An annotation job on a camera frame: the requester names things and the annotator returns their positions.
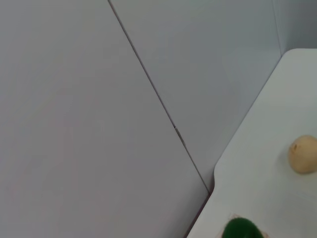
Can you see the dark green vegetable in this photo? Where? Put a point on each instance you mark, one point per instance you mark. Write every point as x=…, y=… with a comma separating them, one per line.
x=241, y=229

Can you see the round egg yolk pastry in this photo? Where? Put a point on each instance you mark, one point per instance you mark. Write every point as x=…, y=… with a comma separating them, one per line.
x=303, y=155

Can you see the beige canvas tote bag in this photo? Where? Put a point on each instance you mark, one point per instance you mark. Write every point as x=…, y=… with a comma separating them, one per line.
x=265, y=235

